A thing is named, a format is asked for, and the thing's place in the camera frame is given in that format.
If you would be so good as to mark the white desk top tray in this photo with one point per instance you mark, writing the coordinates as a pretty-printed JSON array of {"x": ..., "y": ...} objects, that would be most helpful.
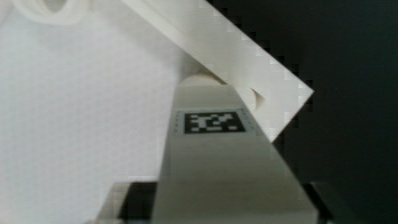
[{"x": 96, "y": 56}]

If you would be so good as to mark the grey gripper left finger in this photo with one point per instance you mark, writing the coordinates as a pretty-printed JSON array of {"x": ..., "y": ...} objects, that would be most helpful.
[{"x": 107, "y": 216}]

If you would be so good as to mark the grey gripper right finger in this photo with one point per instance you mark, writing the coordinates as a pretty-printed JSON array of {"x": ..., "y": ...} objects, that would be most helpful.
[{"x": 334, "y": 213}]

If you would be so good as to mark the white desk leg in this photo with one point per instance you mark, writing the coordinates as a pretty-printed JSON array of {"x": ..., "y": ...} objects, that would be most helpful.
[{"x": 226, "y": 183}]

